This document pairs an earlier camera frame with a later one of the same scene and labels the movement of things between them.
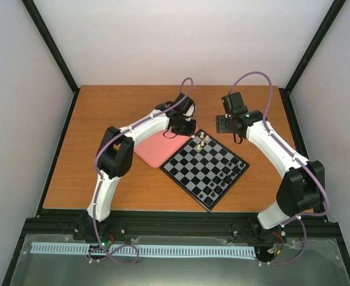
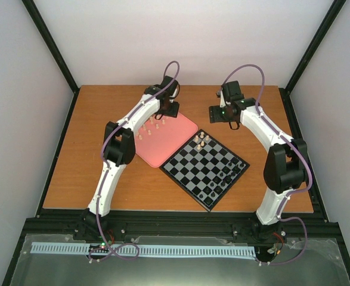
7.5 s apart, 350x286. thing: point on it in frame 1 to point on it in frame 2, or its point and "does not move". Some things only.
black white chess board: (204, 168) does not move
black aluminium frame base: (304, 251) does not move
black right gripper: (220, 127) to (214, 117)
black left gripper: (191, 131) to (174, 112)
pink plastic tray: (153, 146) does not move
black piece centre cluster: (216, 179) does not move
